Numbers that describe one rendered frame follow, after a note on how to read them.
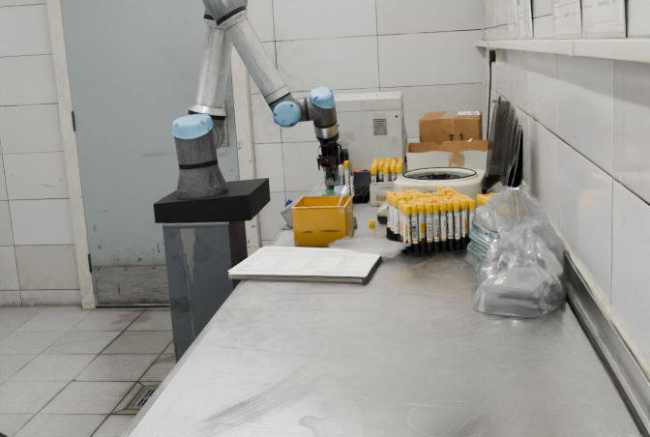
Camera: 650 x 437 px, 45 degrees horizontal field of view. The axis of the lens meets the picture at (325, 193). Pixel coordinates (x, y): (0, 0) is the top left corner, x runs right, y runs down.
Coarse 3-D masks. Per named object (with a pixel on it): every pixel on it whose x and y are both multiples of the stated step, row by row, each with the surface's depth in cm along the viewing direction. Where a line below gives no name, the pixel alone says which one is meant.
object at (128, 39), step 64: (64, 0) 400; (128, 0) 396; (192, 0) 392; (64, 64) 407; (128, 64) 402; (192, 64) 398; (64, 128) 413; (128, 128) 409; (128, 192) 416; (128, 256) 423
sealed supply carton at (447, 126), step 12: (420, 120) 302; (432, 120) 300; (444, 120) 299; (456, 120) 298; (468, 120) 297; (480, 120) 307; (420, 132) 302; (432, 132) 301; (444, 132) 300; (456, 132) 299; (468, 132) 298; (480, 132) 303
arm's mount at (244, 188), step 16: (176, 192) 241; (224, 192) 230; (240, 192) 226; (256, 192) 232; (160, 208) 226; (176, 208) 225; (192, 208) 225; (208, 208) 224; (224, 208) 223; (240, 208) 223; (256, 208) 231
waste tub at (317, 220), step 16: (304, 208) 188; (320, 208) 188; (336, 208) 187; (352, 208) 199; (304, 224) 189; (320, 224) 188; (336, 224) 188; (352, 224) 198; (304, 240) 190; (320, 240) 189
